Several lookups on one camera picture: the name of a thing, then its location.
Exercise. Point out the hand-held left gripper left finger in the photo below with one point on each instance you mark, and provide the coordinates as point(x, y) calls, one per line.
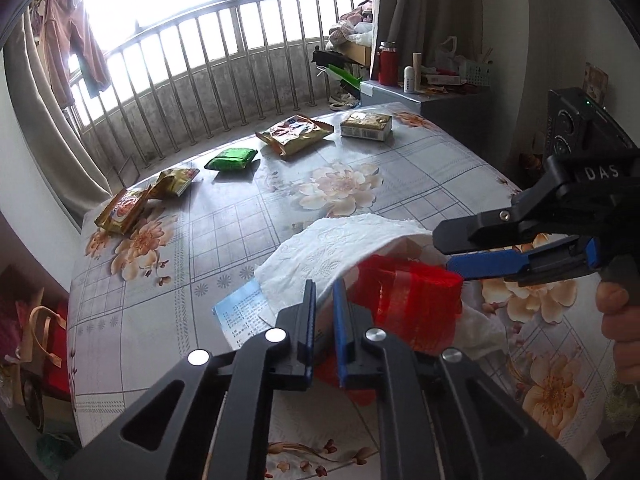
point(300, 340)

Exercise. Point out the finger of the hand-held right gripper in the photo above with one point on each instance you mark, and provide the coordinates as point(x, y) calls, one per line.
point(485, 265)
point(480, 230)

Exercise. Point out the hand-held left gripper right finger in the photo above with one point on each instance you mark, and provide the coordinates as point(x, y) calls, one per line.
point(341, 330)

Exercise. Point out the white tissue paper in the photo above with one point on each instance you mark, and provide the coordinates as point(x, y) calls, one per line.
point(325, 255)

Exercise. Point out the red plastic bag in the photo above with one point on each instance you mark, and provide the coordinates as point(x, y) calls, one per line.
point(415, 300)

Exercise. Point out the yellow cardboard box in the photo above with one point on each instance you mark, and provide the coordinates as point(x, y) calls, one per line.
point(365, 125)

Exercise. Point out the person's right hand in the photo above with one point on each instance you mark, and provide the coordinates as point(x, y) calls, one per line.
point(622, 325)

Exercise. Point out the blue white paper leaflet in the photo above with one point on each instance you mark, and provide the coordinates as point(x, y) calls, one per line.
point(240, 315)

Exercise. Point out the grey cabinet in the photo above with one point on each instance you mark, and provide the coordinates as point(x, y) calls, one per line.
point(450, 110)

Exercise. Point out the floral tablecloth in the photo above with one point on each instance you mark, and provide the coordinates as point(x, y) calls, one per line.
point(225, 230)

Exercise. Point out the white plastic basket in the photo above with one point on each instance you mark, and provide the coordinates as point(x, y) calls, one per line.
point(475, 72)

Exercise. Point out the small white bottle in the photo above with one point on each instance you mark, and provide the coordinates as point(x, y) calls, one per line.
point(410, 80)

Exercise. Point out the beige tube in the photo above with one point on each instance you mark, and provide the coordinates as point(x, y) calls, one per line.
point(417, 62)

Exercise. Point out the white plastic bag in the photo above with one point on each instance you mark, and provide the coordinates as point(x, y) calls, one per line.
point(447, 52)

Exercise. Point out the white shoe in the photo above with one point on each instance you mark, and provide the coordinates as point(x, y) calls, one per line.
point(344, 105)

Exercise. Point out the red thermos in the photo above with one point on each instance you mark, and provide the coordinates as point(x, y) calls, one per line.
point(386, 65)

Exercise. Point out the small green snack packet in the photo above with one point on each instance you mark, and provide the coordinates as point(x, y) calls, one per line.
point(231, 160)

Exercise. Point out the orange chip bag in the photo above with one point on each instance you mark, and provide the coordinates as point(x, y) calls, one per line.
point(295, 135)

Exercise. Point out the green folded bag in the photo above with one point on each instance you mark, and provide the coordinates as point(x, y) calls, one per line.
point(347, 76)

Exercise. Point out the gold snack packet red label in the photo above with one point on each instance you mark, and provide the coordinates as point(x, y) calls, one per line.
point(122, 212)

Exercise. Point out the grey curtain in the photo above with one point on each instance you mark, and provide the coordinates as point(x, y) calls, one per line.
point(425, 5)

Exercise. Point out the pile of clothes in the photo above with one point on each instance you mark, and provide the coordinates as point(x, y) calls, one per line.
point(352, 25)

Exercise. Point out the red paper bag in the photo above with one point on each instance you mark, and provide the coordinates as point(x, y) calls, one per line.
point(55, 375)

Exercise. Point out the green cloth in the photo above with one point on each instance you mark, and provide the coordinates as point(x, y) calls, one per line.
point(57, 450)

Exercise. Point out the metal window railing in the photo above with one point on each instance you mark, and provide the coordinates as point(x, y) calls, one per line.
point(200, 60)

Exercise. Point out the pink hanging clothes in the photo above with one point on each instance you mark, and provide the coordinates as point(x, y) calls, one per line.
point(70, 40)

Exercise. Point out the small wall picture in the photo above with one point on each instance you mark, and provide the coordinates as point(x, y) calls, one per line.
point(595, 82)

